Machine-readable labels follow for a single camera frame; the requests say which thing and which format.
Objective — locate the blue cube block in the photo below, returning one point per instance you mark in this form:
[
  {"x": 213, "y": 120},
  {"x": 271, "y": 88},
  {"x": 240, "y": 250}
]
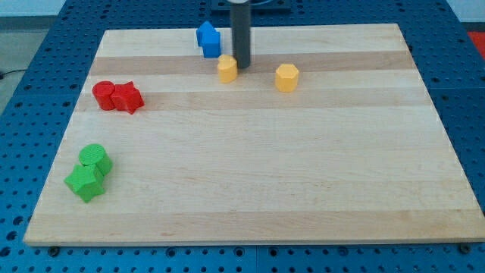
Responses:
[{"x": 211, "y": 45}]

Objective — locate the blue triangle block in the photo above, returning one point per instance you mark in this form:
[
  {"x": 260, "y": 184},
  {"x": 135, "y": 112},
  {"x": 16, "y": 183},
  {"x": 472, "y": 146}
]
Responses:
[{"x": 204, "y": 28}]

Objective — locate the yellow heart block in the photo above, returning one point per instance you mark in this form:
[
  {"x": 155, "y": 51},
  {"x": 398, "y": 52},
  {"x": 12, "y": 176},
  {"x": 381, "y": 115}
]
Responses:
[{"x": 227, "y": 68}]

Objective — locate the yellow hexagon block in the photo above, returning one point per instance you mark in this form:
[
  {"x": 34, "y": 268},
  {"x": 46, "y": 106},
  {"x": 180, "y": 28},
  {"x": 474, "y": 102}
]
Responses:
[{"x": 286, "y": 77}]

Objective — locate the light wooden board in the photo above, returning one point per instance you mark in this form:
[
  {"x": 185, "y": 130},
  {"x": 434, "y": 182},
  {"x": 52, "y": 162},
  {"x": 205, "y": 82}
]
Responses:
[{"x": 355, "y": 154}]

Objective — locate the red star block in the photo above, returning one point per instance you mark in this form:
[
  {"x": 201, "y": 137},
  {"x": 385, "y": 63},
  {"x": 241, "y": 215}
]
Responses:
[{"x": 126, "y": 97}]

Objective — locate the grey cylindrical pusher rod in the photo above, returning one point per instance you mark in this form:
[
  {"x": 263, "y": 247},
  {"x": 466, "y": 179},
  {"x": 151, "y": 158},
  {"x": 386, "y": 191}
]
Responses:
[{"x": 240, "y": 18}]

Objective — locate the red cylinder block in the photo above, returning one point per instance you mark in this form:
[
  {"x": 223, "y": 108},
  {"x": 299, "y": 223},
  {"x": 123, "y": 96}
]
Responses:
[{"x": 102, "y": 92}]

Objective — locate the green cylinder block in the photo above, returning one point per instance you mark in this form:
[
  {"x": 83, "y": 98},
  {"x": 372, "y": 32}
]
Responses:
[{"x": 95, "y": 154}]

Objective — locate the green star block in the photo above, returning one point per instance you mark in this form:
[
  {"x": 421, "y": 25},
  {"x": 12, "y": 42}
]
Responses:
[{"x": 86, "y": 181}]

